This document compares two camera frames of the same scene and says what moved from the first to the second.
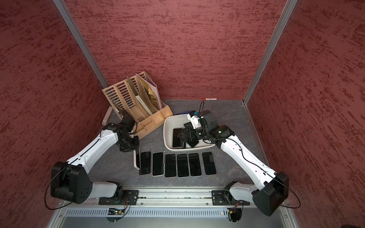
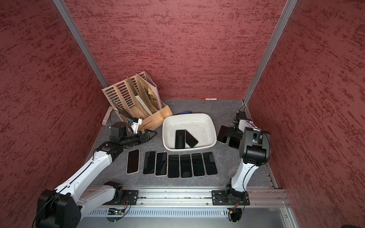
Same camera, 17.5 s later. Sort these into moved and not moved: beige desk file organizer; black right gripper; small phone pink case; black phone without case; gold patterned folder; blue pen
Moved: black right gripper
Not moved: black phone without case; gold patterned folder; beige desk file organizer; small phone pink case; blue pen
